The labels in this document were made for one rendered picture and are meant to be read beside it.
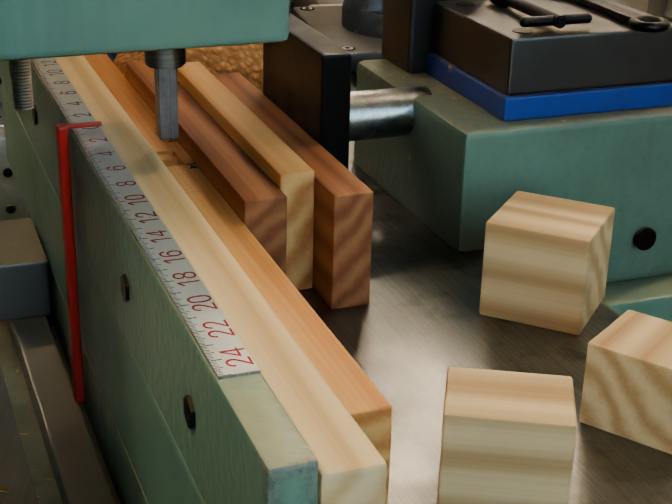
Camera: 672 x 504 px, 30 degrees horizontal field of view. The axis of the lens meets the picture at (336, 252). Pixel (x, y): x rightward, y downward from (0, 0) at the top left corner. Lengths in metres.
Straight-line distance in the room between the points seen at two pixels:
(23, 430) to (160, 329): 0.23
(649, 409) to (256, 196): 0.18
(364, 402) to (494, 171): 0.23
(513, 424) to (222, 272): 0.12
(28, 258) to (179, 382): 0.32
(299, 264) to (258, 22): 0.11
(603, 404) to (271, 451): 0.16
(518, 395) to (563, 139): 0.22
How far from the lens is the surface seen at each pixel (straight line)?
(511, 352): 0.52
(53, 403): 0.65
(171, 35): 0.56
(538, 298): 0.53
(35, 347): 0.71
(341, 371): 0.41
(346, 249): 0.53
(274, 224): 0.53
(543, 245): 0.52
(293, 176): 0.54
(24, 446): 0.65
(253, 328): 0.41
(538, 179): 0.61
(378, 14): 1.36
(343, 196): 0.52
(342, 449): 0.35
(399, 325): 0.53
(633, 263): 0.66
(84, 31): 0.55
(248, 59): 0.84
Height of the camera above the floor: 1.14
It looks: 23 degrees down
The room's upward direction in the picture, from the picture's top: 1 degrees clockwise
